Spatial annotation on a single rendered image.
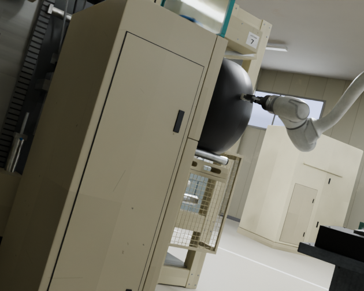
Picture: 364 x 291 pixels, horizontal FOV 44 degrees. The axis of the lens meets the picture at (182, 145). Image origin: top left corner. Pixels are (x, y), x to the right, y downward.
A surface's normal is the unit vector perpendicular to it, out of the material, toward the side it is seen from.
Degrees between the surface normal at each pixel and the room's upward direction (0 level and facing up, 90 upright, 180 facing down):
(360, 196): 90
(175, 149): 90
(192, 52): 90
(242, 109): 89
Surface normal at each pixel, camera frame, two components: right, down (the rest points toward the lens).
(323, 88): -0.50, -0.19
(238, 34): 0.52, 0.11
